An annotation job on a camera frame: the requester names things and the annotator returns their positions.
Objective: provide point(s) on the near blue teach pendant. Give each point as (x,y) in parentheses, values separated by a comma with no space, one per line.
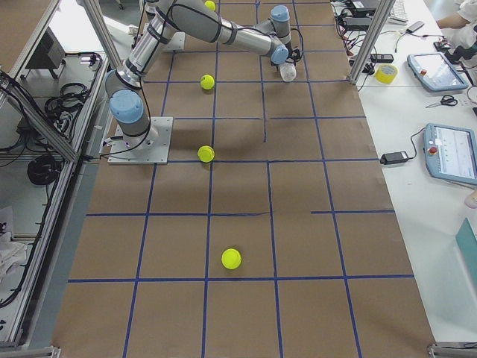
(450,153)

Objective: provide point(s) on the tennis ball near table edge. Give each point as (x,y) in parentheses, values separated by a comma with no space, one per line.
(231,258)

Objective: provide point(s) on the white crumpled cloth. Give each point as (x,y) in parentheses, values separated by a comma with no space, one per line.
(13,254)

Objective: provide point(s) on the far blue teach pendant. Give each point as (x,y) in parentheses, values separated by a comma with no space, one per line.
(435,72)

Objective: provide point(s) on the aluminium frame post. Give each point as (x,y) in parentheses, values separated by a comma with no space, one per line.
(377,24)

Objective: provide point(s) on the yellow tape roll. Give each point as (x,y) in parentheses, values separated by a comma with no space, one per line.
(386,73)

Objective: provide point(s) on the black scissors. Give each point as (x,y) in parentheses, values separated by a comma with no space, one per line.
(446,100)

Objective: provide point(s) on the white blue tennis ball can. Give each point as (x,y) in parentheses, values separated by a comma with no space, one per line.
(287,72)

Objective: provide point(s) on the blue teach pendant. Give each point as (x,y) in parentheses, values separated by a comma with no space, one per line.
(450,153)
(435,72)

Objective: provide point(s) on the tennis ball between bases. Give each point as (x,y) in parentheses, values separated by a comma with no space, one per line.
(207,82)

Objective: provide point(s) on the tennis ball near base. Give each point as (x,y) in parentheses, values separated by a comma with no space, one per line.
(206,154)
(210,4)

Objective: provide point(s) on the black power adapter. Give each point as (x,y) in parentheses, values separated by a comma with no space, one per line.
(394,158)

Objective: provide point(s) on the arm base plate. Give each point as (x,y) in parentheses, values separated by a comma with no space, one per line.
(175,43)
(134,151)

